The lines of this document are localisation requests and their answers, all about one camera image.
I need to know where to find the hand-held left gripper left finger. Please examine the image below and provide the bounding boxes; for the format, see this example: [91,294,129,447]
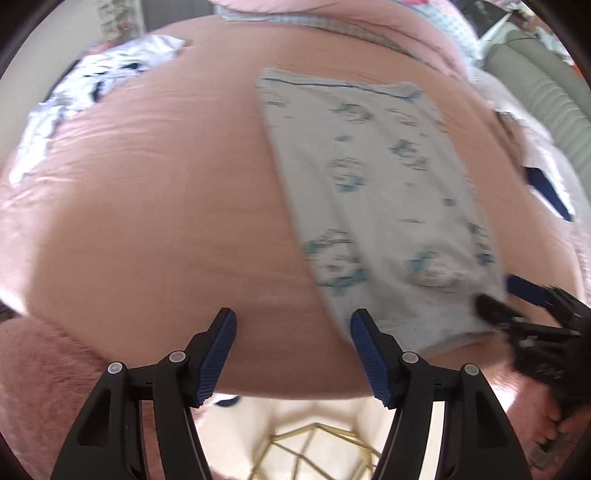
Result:
[50,307,238,480]

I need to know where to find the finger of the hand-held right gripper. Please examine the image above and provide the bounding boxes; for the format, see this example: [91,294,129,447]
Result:
[506,274,563,320]
[475,294,526,332]

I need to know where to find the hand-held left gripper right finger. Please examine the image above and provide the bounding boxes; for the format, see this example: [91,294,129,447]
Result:
[350,309,525,480]

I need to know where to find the cartoon printed pajama pants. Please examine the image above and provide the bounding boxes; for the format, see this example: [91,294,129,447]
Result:
[256,67,511,357]

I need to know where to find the white satin garment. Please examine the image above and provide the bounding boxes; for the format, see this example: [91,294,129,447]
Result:
[9,36,188,185]

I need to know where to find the person's right hand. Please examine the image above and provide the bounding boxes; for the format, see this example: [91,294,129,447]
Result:
[536,390,578,443]

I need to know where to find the folded white navy garment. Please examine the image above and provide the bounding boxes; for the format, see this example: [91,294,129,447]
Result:
[494,108,578,223]

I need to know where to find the pink bed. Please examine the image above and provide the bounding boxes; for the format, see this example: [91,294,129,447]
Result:
[0,21,585,407]

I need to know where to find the pink fluffy pajamas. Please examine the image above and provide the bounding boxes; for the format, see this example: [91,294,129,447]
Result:
[0,318,559,480]

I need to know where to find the grey padded headboard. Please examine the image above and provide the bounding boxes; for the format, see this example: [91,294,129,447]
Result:
[482,28,591,185]

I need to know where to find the pink checked quilt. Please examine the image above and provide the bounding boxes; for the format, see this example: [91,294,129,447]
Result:
[212,0,483,81]

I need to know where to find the grey door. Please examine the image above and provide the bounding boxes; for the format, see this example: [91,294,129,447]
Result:
[141,0,213,24]

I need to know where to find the white shelf rack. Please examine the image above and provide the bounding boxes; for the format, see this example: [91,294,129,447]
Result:
[95,0,139,35]

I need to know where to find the gold wire basket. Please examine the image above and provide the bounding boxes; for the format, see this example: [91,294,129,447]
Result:
[249,422,384,480]

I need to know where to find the dark wall poster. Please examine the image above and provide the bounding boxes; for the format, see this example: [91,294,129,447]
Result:
[462,0,509,38]

